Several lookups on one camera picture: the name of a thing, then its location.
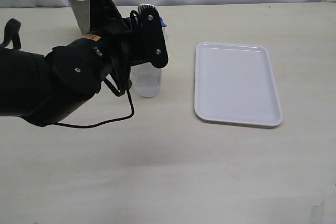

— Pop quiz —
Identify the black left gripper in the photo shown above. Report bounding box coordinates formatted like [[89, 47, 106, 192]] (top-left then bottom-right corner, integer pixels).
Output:
[[89, 0, 169, 68]]

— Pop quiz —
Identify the blue plastic snap lid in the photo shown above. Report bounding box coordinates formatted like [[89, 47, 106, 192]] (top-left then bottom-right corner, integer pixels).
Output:
[[123, 17, 167, 28]]

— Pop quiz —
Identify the clear plastic tall container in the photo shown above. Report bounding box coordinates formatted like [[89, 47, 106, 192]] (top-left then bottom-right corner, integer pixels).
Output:
[[130, 26, 169, 98]]

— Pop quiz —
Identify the stainless steel cup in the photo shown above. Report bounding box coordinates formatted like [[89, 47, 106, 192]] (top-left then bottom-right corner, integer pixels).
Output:
[[68, 0, 90, 34]]

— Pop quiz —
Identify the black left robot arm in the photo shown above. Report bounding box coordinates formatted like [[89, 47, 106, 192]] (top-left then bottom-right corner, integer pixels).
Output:
[[1, 0, 169, 127]]

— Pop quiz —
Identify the white rectangular tray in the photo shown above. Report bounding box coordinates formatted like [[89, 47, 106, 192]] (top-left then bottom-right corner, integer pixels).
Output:
[[194, 42, 284, 129]]

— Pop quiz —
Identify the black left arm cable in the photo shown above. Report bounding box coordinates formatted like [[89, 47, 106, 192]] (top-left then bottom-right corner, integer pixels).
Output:
[[0, 10, 142, 129]]

